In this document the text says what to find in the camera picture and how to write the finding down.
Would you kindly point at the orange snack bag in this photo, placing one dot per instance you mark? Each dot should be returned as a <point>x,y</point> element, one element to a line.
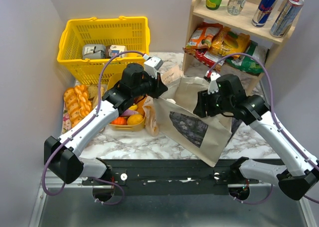
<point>203,36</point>

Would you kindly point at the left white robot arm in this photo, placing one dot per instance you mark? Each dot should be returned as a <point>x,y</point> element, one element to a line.
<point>62,155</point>

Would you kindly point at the brown toy bread slices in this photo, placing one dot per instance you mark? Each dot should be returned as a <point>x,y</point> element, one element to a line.
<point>93,94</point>

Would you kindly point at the grey wrapped package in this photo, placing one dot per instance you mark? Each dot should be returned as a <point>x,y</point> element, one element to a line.
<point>93,51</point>

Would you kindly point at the green snack bag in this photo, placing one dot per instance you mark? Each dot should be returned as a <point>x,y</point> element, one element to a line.
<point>248,65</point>

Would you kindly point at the purple toy eggplant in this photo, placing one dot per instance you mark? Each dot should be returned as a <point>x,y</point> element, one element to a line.
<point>129,112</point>

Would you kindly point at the silver red bull can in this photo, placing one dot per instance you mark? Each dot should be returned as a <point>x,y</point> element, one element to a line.
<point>286,17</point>

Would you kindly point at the toy bread loaf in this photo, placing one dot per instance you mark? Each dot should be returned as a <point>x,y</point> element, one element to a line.
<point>72,106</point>

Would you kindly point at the braided orange toy bread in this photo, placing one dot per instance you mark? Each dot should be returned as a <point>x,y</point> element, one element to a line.
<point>83,100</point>

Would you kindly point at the wooden shelf unit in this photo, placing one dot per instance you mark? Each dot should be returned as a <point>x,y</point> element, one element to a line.
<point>241,23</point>

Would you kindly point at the banana print plastic bag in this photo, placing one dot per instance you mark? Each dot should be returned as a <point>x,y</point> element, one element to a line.
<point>167,77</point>

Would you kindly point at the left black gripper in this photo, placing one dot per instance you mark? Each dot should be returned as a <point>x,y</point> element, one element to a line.
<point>158,86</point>

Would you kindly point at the orange toy pumpkin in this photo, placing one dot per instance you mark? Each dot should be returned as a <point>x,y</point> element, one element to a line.
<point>119,121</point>

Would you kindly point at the blue red bull can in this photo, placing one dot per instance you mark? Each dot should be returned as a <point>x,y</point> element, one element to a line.
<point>263,12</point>

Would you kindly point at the yellow food tray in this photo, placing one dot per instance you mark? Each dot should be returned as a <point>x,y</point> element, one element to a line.
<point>139,102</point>

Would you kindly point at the clear plastic bottle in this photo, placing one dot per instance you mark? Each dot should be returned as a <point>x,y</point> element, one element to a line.
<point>234,7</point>

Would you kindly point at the yellow plastic shopping basket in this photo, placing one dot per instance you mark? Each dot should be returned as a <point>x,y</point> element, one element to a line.
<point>130,31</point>

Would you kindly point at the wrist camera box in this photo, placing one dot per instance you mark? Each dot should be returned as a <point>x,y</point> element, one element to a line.
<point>152,65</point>
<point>211,77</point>

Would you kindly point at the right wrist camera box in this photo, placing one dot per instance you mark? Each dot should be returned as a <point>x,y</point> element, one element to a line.
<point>211,77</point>

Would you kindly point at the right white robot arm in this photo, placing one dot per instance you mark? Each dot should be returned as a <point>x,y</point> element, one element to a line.
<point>300,169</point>

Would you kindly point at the red snack bag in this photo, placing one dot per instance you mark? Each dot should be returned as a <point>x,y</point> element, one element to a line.
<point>203,56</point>

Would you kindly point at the beige canvas tote bag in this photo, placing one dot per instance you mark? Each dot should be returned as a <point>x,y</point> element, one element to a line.
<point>205,137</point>

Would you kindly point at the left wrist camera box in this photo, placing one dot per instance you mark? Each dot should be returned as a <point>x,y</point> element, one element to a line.
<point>152,65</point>

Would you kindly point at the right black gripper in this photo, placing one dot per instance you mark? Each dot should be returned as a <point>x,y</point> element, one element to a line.
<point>201,105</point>

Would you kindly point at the yellow chips bag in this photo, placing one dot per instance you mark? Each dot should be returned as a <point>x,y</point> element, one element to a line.
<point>227,42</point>

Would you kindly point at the brown milk carton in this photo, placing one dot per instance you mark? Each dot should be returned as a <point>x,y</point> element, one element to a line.
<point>112,50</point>

